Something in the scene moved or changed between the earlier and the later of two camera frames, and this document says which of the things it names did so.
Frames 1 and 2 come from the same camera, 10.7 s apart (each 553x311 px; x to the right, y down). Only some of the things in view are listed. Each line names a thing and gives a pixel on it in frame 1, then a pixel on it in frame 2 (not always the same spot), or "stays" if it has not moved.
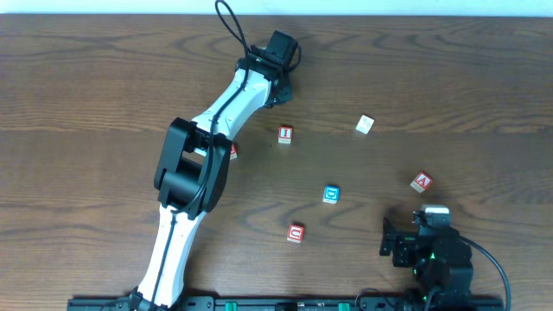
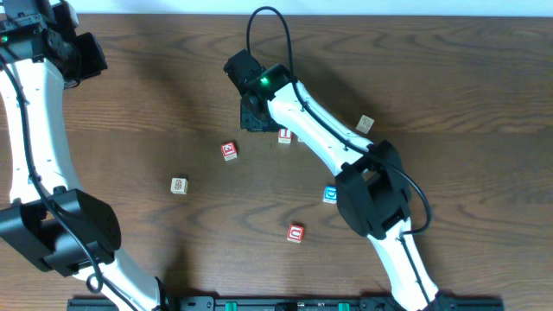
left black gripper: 284,92 to 92,58
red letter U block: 295,233 stays
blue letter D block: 331,193 stays
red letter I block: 285,135 stays
